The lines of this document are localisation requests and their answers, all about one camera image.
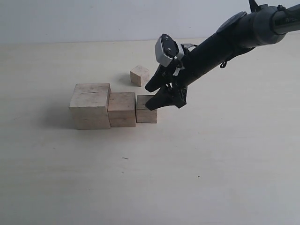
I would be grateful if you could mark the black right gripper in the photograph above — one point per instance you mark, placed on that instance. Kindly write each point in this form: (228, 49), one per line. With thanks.
(195, 64)

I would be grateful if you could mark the smallest wooden cube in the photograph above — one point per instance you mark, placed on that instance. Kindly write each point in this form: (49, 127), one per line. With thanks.
(139, 75)

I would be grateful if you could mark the third largest wooden cube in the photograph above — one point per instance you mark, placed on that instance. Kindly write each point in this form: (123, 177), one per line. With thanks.
(143, 114)

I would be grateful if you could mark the second largest wooden cube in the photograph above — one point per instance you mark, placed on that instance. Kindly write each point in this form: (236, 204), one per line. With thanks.
(121, 109)

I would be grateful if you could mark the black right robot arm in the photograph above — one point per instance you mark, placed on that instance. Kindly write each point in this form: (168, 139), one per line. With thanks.
(243, 32)

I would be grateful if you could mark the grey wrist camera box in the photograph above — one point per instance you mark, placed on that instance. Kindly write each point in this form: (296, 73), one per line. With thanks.
(166, 50)

